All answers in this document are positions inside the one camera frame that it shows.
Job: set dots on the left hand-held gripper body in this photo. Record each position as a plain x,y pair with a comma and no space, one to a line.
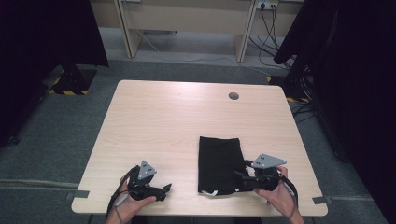
141,188

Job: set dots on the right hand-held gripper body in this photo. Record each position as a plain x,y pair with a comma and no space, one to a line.
264,179

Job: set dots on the black tank top white trim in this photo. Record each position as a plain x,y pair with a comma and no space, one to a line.
218,161

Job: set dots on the person's left hand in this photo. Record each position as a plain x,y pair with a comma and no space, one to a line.
129,207

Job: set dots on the person's right hand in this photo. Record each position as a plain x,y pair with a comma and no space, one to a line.
283,199

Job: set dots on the grey floor tape piece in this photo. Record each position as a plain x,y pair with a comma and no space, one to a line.
320,200
77,194

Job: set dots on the small hazard striped base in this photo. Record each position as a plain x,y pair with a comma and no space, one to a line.
295,99

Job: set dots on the black stand base hazard stripes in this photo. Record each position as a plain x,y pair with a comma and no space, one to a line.
73,82

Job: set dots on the black curtain with stand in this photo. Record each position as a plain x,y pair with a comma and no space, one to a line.
358,93

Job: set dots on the large black curtain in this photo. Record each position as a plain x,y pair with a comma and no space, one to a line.
37,62

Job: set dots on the white wall power outlet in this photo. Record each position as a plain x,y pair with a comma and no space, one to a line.
267,3

